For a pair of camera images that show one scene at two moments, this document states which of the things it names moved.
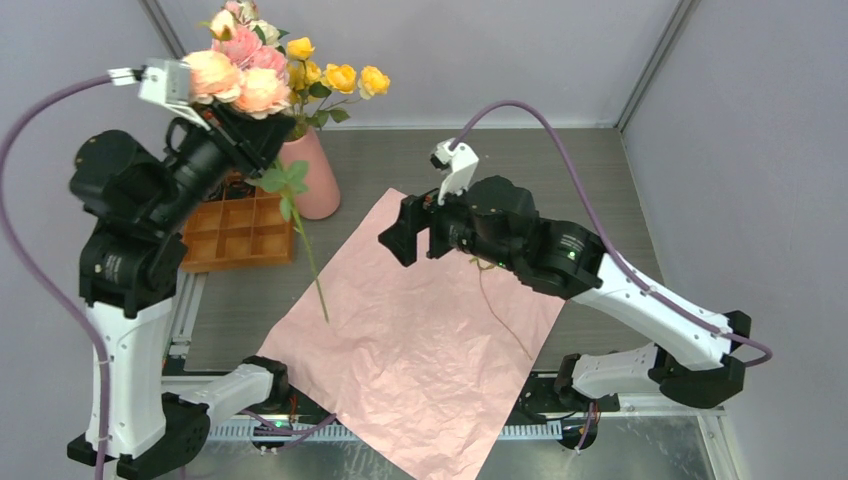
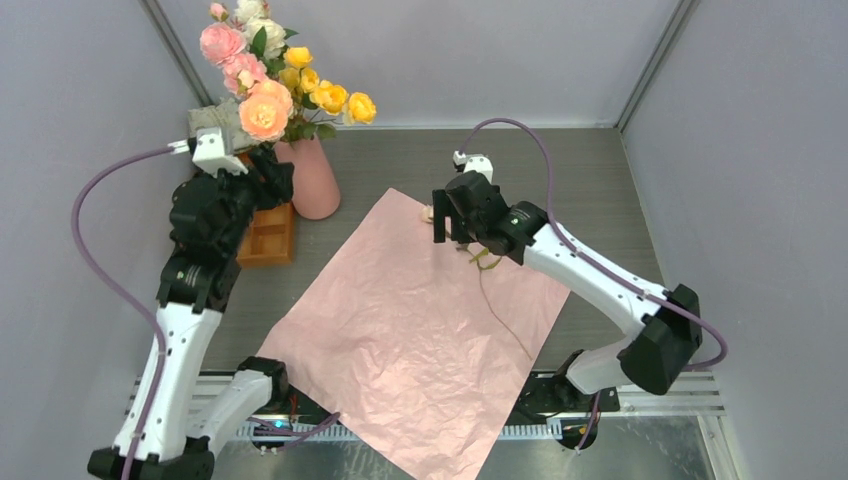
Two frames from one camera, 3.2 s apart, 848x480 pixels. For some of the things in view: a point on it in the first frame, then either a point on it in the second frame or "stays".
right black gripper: (417, 213) to (442, 208)
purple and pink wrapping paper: (426, 362) stays
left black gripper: (251, 142) to (276, 184)
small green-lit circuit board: (279, 428) stays
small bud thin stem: (480, 267) stays
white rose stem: (248, 12) stays
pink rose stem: (246, 48) to (223, 44)
